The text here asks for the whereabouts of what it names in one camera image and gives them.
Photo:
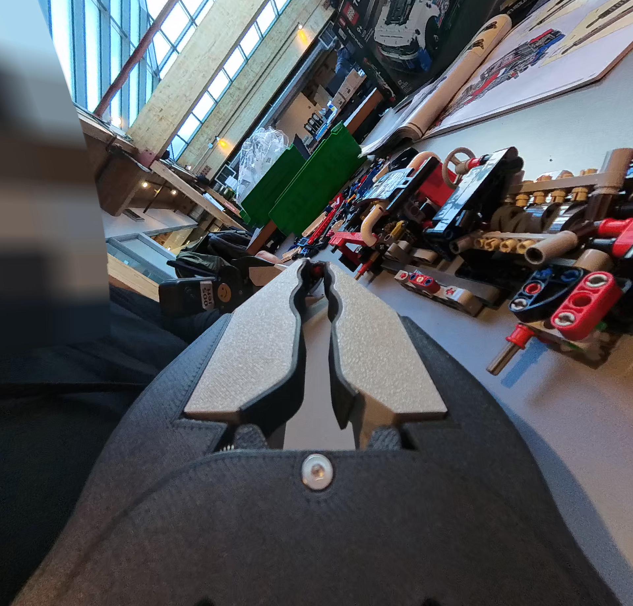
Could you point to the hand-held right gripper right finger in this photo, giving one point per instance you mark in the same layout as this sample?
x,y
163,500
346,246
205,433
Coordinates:
x,y
381,363

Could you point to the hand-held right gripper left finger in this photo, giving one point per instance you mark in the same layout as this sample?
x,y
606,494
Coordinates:
x,y
247,363

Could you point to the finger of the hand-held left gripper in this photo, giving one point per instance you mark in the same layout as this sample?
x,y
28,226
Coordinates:
x,y
267,274

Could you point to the grey desk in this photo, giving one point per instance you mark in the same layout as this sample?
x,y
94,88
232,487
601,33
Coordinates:
x,y
494,418

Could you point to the person's left hand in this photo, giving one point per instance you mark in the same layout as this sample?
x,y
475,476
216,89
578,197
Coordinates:
x,y
271,259

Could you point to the dark backpack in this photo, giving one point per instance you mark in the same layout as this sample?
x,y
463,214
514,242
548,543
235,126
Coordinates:
x,y
212,250

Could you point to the pile of loose toy pieces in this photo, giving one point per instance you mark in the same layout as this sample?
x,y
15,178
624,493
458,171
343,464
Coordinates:
x,y
341,240

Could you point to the clear plastic bags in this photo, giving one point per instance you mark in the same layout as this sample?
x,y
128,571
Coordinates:
x,y
259,161

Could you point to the toy brick car front chassis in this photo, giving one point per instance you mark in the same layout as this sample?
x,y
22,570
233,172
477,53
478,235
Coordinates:
x,y
583,309

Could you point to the black toy set box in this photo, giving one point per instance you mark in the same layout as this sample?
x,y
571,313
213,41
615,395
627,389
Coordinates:
x,y
395,22

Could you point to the open instruction booklet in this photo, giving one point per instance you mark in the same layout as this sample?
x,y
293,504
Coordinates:
x,y
519,72

